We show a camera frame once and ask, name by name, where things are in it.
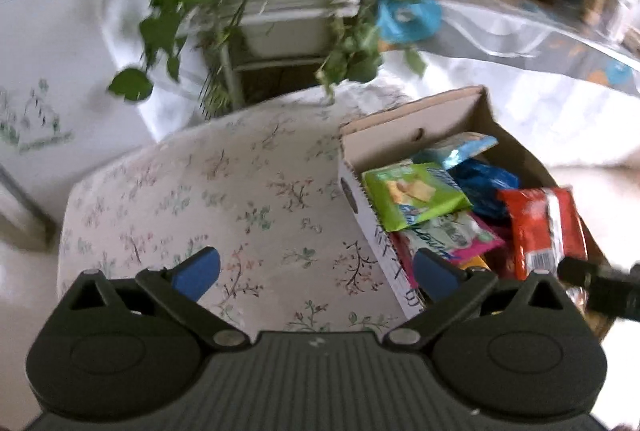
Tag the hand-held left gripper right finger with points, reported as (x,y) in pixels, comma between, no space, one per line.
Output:
(435,273)

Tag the cardboard box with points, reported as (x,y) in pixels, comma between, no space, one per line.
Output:
(400,136)

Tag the floral tablecloth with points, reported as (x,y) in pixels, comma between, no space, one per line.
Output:
(200,171)

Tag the white metal plant rack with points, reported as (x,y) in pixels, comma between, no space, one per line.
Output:
(227,71)

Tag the clear grey table cover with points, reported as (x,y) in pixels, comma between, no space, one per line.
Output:
(500,36)

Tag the red snack packet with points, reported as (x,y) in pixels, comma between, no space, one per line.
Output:
(540,231)

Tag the white refrigerator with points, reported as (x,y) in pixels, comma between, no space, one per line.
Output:
(30,61)

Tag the white magenta snack packet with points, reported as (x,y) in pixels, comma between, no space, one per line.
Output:
(450,236)

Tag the blue foil snack packet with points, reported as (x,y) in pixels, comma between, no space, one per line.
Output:
(487,183)

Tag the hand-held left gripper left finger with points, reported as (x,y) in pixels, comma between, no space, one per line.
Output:
(197,273)

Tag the light blue snack packet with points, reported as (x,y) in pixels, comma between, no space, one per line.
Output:
(450,151)

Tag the white bucket planter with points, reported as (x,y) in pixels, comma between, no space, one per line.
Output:
(285,33)

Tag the green snack packet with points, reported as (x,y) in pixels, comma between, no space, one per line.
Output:
(415,196)

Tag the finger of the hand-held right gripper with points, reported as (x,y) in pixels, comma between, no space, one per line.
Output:
(580,272)

